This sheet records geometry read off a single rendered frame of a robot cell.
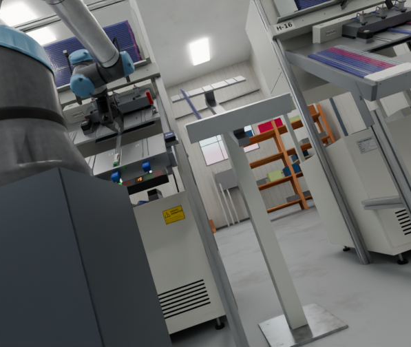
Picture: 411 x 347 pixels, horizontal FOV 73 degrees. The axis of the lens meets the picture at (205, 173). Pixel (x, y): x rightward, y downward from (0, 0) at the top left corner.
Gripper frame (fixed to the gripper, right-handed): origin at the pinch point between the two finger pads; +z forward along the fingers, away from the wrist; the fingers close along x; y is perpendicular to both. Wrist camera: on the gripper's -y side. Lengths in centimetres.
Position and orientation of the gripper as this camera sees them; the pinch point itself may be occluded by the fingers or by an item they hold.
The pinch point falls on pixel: (119, 131)
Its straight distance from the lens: 131.3
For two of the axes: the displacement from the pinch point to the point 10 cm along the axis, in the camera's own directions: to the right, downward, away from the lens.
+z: 1.9, 6.4, 7.4
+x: -9.5, 3.2, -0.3
